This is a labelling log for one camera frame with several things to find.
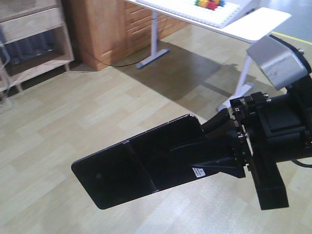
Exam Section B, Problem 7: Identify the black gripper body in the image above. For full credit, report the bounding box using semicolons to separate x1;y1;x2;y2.
230;92;312;210

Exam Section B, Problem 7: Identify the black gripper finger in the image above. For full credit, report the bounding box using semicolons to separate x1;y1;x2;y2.
201;109;238;141
170;136;246;178

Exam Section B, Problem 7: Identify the black foldable smartphone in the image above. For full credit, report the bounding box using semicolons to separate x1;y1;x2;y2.
71;115;215;209

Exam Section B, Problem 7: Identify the white adjustable table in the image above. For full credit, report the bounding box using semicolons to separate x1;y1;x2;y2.
124;0;292;113

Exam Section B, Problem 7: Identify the white stud baseplate board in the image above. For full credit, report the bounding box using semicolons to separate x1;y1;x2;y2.
138;0;260;28

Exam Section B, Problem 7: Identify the colourful toy block stack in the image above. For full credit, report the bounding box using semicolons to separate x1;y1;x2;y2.
195;0;226;10

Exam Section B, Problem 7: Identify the wooden cabinet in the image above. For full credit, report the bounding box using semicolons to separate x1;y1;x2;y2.
60;0;191;72

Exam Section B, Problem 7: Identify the wooden open shelf unit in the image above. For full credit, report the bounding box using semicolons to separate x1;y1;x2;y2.
0;0;74;97

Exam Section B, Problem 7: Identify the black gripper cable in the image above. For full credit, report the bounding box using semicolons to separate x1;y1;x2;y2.
293;158;312;169

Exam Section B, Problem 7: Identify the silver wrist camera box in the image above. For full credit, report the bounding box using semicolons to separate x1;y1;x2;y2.
247;35;312;90

